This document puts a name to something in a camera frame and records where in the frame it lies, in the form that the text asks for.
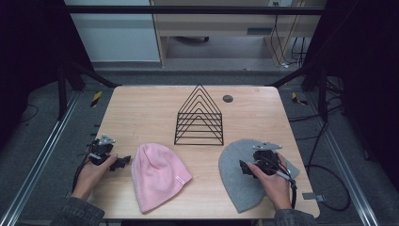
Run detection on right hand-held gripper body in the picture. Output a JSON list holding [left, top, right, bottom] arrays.
[[248, 141, 283, 177]]

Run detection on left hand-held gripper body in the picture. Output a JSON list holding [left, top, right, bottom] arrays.
[[85, 134, 117, 167]]

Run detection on grey knit beanie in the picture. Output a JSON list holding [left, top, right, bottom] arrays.
[[217, 138, 301, 214]]

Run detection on pink knit beanie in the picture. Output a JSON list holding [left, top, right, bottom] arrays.
[[131, 142, 194, 215]]

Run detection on black triangular wire rack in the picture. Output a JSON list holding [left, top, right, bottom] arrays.
[[173, 83, 225, 147]]

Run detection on person's left hand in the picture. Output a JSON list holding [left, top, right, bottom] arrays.
[[71, 153, 120, 202]]

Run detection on person's right hand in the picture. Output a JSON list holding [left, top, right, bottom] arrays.
[[247, 153, 294, 212]]

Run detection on grey tape tab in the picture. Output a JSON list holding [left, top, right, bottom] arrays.
[[301, 192, 327, 202]]

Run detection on black metal stand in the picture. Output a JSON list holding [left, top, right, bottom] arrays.
[[269, 60, 330, 123], [56, 59, 121, 121]]

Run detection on dark curtain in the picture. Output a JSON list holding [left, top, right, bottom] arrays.
[[0, 0, 95, 152], [302, 0, 399, 192]]

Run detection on white cabinet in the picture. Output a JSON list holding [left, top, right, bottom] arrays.
[[64, 0, 162, 64]]

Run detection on dark oblong object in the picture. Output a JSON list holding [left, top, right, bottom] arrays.
[[173, 36, 210, 44]]

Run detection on light wooden desk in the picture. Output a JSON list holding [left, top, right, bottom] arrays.
[[150, 0, 324, 69]]

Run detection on left hand-held gripper cable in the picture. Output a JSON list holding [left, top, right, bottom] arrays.
[[71, 142, 102, 193]]

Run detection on hand-held gripper cable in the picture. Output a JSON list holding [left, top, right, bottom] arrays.
[[71, 142, 102, 193], [272, 159, 298, 210]]

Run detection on right hand-held gripper cable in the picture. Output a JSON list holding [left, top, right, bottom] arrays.
[[272, 159, 298, 210]]

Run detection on aluminium floor rail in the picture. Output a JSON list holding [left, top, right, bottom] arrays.
[[0, 90, 81, 226], [305, 90, 380, 226]]

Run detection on thin black floor cable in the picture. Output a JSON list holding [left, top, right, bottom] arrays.
[[18, 103, 40, 124]]

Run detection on black cable bundle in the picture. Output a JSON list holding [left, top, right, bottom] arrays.
[[287, 76, 345, 124]]

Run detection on black looped floor cable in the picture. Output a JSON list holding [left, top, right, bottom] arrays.
[[305, 121, 352, 212]]

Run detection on black hanging cable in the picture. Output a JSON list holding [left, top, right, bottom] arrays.
[[269, 1, 288, 66]]

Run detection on yellow hanging cable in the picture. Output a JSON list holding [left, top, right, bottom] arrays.
[[279, 0, 307, 65]]

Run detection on black horizontal frame bar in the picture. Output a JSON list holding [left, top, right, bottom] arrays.
[[64, 5, 327, 16]]

